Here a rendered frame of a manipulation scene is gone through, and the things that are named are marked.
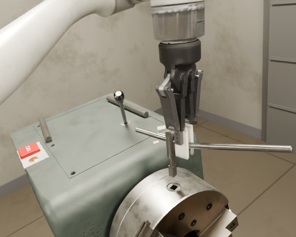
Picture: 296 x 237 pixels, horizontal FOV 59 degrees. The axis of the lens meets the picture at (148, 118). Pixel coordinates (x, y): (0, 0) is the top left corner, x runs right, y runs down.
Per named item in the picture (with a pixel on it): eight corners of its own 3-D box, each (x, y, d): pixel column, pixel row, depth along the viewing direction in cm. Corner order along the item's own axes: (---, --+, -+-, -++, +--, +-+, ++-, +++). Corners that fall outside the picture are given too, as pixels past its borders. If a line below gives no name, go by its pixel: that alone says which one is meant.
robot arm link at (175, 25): (214, 0, 44) (214, 37, 47) (170, 4, 50) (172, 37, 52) (186, 4, 38) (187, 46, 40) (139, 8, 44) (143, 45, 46)
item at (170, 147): (166, 176, 61) (162, 132, 56) (171, 171, 62) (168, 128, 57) (174, 179, 59) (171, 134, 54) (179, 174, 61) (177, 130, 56)
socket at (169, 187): (165, 198, 63) (164, 188, 62) (172, 190, 65) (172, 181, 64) (176, 203, 61) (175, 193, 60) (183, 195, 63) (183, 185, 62)
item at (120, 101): (113, 106, 81) (109, 91, 79) (122, 102, 83) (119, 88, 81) (119, 109, 78) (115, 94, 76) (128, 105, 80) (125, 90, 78)
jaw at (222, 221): (187, 225, 67) (218, 195, 71) (191, 236, 69) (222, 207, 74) (220, 255, 58) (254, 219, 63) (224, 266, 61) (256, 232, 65)
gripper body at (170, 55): (184, 43, 41) (186, 99, 45) (209, 35, 47) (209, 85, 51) (147, 43, 46) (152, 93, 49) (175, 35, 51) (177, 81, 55)
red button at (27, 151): (19, 154, 88) (17, 149, 87) (37, 146, 90) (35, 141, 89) (22, 161, 83) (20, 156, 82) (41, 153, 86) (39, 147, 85)
